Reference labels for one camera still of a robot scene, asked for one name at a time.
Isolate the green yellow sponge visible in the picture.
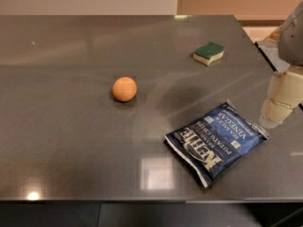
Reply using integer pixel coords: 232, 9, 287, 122
193, 42, 224, 66

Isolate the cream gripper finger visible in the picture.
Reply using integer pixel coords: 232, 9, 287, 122
259, 65, 303, 129

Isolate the blue kettle chip bag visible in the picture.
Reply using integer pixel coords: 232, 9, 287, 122
165, 100, 269, 187

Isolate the orange fruit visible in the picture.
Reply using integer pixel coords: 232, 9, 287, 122
112, 77, 137, 102

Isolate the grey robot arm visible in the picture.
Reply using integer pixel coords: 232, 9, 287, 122
259, 1, 303, 129

